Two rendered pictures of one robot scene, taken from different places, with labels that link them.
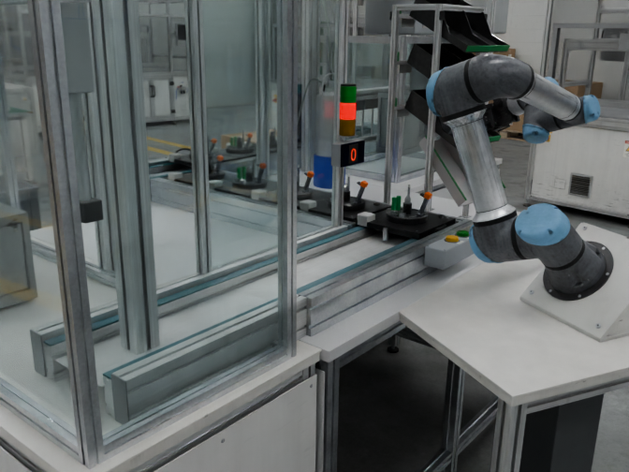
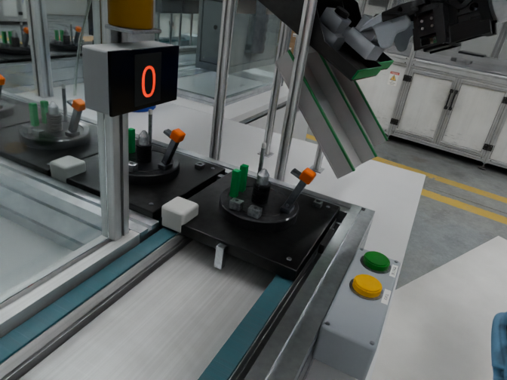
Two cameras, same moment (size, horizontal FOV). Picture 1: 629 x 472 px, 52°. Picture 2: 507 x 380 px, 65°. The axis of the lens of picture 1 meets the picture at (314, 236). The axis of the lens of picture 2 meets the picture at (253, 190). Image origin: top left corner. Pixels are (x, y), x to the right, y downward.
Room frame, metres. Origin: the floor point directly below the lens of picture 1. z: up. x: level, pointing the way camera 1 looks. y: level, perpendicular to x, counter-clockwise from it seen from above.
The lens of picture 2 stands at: (1.51, -0.12, 1.32)
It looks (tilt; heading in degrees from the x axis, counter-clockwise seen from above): 26 degrees down; 343
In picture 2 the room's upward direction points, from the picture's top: 8 degrees clockwise
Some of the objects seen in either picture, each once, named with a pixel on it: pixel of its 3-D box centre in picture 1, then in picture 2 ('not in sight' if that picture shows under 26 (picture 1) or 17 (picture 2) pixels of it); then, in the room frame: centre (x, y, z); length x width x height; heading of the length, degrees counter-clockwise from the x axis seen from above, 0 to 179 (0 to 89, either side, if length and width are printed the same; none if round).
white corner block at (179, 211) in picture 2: (366, 219); (179, 214); (2.08, -0.17, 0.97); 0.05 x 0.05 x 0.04; 51
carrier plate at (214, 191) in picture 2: (406, 221); (257, 215); (2.10, -0.31, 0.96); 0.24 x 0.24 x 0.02; 51
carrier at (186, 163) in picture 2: (345, 194); (143, 149); (2.26, -0.11, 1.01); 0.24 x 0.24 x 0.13; 51
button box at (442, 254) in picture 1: (451, 249); (361, 304); (1.90, -0.42, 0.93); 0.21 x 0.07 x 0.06; 141
